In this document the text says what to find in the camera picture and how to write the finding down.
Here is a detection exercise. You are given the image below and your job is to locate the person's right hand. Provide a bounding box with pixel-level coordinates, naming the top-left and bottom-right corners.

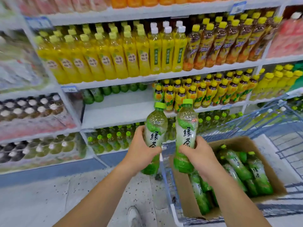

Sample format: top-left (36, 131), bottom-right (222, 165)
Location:
top-left (179, 136), bottom-right (223, 183)

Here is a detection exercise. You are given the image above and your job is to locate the person's left hand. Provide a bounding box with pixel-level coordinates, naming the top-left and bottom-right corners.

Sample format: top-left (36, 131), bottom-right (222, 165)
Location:
top-left (123, 125), bottom-right (163, 177)

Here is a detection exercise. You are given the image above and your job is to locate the green tea bottle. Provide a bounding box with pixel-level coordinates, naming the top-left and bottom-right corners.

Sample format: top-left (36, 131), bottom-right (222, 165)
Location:
top-left (141, 102), bottom-right (169, 176)
top-left (173, 99), bottom-right (199, 174)

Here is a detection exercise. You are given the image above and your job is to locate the person's left forearm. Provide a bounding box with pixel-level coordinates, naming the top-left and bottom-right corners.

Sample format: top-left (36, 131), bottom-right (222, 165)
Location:
top-left (53, 161), bottom-right (140, 227)

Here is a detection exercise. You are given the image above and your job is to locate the person's right forearm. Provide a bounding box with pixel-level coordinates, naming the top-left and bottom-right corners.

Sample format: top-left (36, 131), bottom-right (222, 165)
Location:
top-left (201, 168), bottom-right (273, 227)

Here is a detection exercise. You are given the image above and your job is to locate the row of green shelf bottles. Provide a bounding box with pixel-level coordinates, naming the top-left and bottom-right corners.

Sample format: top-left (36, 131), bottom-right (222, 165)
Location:
top-left (86, 118), bottom-right (176, 154)
top-left (197, 110), bottom-right (245, 135)

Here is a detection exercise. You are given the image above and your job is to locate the brown cardboard box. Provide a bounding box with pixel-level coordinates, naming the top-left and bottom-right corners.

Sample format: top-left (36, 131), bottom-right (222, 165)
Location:
top-left (169, 136), bottom-right (288, 221)

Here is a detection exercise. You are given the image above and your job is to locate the pile of green drink bottles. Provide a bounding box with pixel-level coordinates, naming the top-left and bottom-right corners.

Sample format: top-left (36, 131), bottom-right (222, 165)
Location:
top-left (189, 145), bottom-right (274, 215)

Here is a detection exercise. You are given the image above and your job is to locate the row of small brown tea bottles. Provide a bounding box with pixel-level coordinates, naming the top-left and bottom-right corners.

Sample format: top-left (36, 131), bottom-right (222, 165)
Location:
top-left (153, 68), bottom-right (261, 113)

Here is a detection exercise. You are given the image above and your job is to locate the person's white shoe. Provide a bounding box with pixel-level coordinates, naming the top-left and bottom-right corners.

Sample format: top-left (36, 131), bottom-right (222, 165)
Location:
top-left (127, 206), bottom-right (143, 227)

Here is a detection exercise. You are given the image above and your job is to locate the row of dark green bottles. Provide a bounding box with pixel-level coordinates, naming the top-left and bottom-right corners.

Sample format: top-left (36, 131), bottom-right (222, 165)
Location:
top-left (82, 83), bottom-right (149, 105)

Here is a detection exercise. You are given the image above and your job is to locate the blue metal shopping cart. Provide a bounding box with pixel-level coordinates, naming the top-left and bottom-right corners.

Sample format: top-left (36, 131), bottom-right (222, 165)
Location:
top-left (161, 99), bottom-right (303, 227)

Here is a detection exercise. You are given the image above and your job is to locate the row of yellow white-capped bottles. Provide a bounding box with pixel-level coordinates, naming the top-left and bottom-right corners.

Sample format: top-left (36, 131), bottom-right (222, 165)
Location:
top-left (148, 20), bottom-right (188, 74)

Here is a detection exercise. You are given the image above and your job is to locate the row of yellow yellow-capped bottles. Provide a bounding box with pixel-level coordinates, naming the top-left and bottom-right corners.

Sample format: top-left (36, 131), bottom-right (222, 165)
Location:
top-left (250, 64), bottom-right (303, 100)

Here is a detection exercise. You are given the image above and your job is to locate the row of yellow green-capped bottles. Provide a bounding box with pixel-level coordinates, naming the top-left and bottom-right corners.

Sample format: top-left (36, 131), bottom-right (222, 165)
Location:
top-left (35, 21), bottom-right (152, 85)

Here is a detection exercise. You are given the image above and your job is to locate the row of large brown tea bottles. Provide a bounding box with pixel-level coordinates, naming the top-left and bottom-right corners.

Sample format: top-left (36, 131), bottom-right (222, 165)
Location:
top-left (182, 10), bottom-right (284, 72)

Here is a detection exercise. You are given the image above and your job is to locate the row of dark white-capped bottles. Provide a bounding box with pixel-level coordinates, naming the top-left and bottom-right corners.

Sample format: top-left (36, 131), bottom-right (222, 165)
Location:
top-left (0, 93), bottom-right (67, 122)
top-left (0, 133), bottom-right (80, 164)

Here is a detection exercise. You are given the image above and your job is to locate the white side shelf rack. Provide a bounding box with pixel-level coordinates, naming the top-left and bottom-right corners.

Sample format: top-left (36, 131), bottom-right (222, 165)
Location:
top-left (0, 12), bottom-right (82, 174)

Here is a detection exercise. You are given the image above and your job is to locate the row of orange drink bottles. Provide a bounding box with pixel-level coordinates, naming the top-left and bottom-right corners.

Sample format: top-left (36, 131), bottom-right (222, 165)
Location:
top-left (110, 0), bottom-right (237, 9)

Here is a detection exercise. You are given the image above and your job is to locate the row of pink drink bottles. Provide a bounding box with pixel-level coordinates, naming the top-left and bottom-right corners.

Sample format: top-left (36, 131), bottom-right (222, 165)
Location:
top-left (267, 12), bottom-right (303, 58)

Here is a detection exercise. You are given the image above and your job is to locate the stack of clear wrapped packs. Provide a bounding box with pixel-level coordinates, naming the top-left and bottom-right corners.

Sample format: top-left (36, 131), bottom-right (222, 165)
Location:
top-left (0, 29), bottom-right (51, 93)

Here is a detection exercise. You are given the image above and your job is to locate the row of pale pink bottles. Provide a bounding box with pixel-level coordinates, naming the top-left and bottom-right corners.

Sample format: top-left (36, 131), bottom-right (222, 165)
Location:
top-left (14, 0), bottom-right (112, 15)

